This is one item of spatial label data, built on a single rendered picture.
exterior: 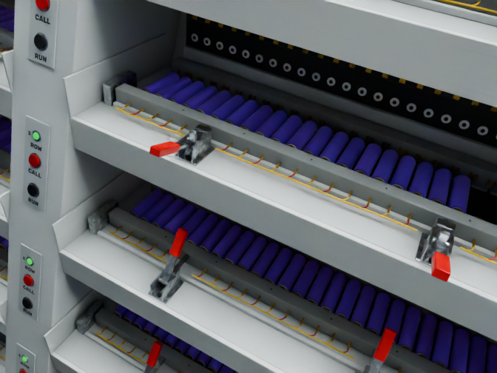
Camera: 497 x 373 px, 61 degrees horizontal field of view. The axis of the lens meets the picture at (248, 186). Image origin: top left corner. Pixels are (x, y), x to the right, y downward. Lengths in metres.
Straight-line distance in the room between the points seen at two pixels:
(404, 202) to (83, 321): 0.53
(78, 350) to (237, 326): 0.30
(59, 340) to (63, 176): 0.29
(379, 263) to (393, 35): 0.20
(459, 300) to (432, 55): 0.22
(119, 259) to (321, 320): 0.28
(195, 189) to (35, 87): 0.24
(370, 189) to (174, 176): 0.21
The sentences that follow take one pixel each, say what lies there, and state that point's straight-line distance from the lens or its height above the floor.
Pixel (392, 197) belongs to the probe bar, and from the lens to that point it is 0.45.
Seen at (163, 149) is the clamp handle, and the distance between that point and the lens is 0.41.
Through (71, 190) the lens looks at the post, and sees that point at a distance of 0.61.
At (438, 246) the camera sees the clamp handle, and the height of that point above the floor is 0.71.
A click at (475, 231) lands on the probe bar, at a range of 0.46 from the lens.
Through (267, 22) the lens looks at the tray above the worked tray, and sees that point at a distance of 0.42.
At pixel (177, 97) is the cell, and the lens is 0.55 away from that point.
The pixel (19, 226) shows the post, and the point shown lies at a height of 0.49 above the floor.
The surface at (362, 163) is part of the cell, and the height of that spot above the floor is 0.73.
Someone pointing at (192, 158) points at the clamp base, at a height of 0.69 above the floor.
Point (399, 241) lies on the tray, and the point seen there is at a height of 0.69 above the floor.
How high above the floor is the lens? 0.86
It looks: 23 degrees down
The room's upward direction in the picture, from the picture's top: 15 degrees clockwise
